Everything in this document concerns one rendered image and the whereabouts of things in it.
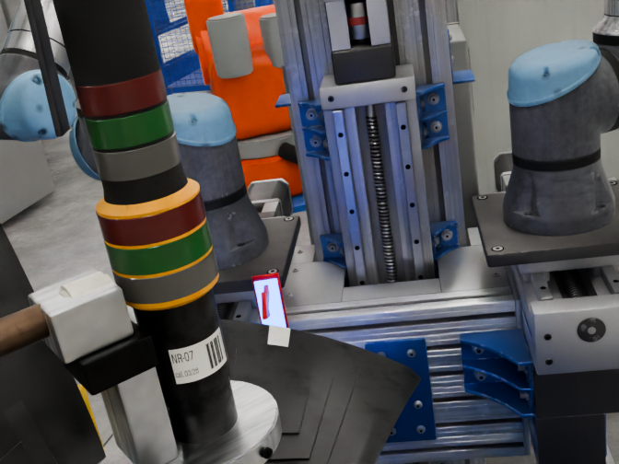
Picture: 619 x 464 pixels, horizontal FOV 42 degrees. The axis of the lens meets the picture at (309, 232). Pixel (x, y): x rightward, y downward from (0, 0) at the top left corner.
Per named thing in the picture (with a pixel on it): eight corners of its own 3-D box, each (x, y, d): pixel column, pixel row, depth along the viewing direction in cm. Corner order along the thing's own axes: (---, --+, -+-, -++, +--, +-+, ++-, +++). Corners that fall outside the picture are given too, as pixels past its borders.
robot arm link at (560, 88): (493, 148, 113) (486, 52, 108) (573, 126, 117) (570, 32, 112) (544, 168, 102) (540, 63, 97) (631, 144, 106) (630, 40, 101)
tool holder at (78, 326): (134, 545, 32) (68, 334, 29) (72, 465, 38) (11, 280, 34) (312, 440, 37) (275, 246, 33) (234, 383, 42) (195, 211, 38)
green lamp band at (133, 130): (110, 156, 30) (102, 123, 29) (78, 143, 33) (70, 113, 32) (189, 130, 32) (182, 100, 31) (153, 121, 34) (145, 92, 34)
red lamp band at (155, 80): (101, 121, 29) (93, 89, 29) (70, 111, 32) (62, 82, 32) (181, 98, 31) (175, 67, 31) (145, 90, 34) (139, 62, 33)
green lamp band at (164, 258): (136, 286, 31) (129, 258, 31) (95, 258, 35) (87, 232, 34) (231, 248, 33) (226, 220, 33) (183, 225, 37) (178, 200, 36)
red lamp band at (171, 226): (128, 256, 31) (121, 227, 30) (87, 231, 34) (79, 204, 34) (225, 218, 33) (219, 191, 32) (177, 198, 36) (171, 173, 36)
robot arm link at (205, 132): (213, 206, 109) (192, 110, 104) (140, 201, 116) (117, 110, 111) (262, 176, 118) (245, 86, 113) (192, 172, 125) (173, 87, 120)
